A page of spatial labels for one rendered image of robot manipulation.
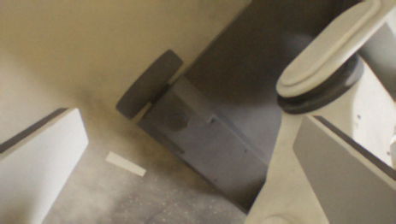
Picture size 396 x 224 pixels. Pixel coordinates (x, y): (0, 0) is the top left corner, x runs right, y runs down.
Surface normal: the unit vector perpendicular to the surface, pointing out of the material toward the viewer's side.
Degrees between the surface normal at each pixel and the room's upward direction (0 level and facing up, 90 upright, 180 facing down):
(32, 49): 0
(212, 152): 0
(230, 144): 0
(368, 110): 29
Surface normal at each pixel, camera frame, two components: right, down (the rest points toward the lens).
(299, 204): -0.72, -0.66
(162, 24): 0.10, 0.22
